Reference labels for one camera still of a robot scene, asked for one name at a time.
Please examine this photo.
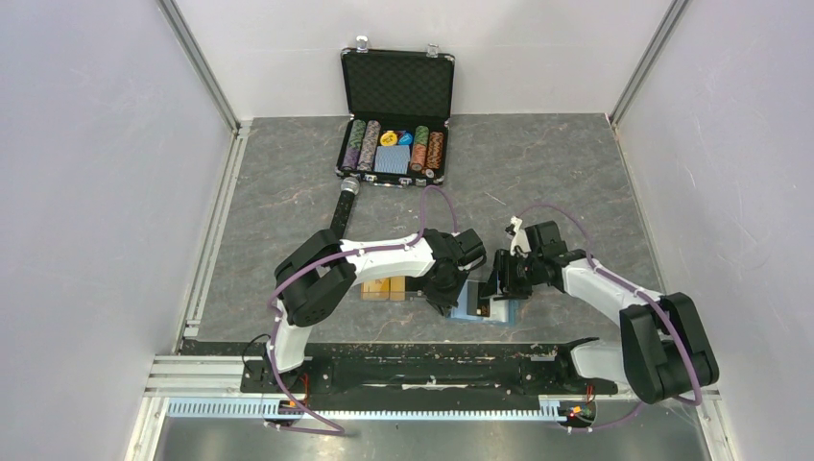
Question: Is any black VIP credit card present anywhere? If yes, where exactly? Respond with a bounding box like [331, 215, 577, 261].
[466, 281, 491, 318]

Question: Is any brown orange chip stack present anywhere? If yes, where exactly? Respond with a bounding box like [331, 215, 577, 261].
[425, 132, 444, 170]

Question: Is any blue round chip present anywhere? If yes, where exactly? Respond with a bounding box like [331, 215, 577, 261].
[397, 132, 414, 145]

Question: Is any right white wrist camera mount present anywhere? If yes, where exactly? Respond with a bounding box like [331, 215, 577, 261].
[505, 216, 531, 257]

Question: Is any green orange chip stack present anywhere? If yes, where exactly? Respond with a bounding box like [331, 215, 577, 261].
[410, 125, 430, 172]

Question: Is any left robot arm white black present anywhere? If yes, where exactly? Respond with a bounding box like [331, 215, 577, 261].
[264, 229, 487, 392]

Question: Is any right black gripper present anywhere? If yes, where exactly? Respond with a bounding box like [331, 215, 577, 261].
[480, 249, 542, 302]

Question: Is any light blue card holder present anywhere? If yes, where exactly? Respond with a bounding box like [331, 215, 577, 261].
[447, 280, 519, 326]

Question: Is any white slotted cable duct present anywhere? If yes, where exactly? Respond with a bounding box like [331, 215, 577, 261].
[166, 397, 596, 423]

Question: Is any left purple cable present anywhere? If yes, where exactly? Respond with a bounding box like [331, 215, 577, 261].
[265, 185, 461, 437]

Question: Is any clear box with gold cards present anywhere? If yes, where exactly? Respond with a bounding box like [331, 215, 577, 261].
[361, 276, 423, 302]

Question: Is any yellow dealer chip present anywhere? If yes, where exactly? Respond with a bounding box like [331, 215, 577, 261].
[379, 131, 399, 147]

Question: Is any black poker chip case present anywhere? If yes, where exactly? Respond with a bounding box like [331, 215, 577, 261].
[335, 36, 456, 187]

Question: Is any green purple chip stack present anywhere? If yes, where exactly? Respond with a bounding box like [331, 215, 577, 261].
[340, 120, 367, 171]

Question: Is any pink grey chip stack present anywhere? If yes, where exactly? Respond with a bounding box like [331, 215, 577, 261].
[356, 120, 381, 171]

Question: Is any black microphone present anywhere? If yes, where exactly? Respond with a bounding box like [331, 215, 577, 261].
[329, 177, 360, 239]

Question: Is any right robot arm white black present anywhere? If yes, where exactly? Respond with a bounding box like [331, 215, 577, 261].
[479, 217, 720, 404]

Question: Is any blue playing card deck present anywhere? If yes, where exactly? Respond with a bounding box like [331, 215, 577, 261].
[373, 145, 411, 175]

